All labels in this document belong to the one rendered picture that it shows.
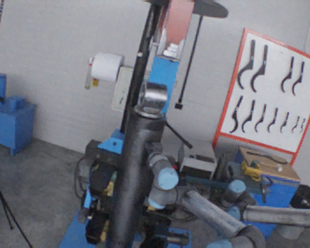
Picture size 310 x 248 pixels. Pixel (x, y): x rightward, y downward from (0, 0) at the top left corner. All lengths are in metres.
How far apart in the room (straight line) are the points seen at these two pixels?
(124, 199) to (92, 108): 2.26
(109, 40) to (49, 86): 1.18
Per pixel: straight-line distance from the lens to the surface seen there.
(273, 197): 2.92
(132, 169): 1.50
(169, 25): 1.17
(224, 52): 3.45
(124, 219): 1.74
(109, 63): 2.28
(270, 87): 3.65
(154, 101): 1.39
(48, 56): 3.89
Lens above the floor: 1.90
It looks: 20 degrees down
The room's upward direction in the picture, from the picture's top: 15 degrees clockwise
